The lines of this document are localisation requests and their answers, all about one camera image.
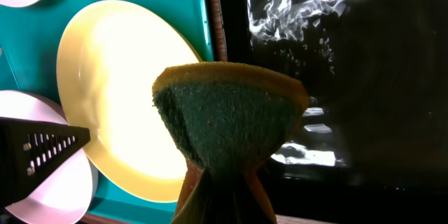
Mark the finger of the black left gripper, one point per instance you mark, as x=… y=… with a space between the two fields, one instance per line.
x=31 y=151

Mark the yellow plate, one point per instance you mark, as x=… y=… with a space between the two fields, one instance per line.
x=109 y=55

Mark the yellow green sponge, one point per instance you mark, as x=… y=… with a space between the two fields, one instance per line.
x=227 y=119

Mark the teal plastic tray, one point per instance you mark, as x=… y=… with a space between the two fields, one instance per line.
x=29 y=38

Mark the black water tray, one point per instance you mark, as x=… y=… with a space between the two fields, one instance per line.
x=372 y=145

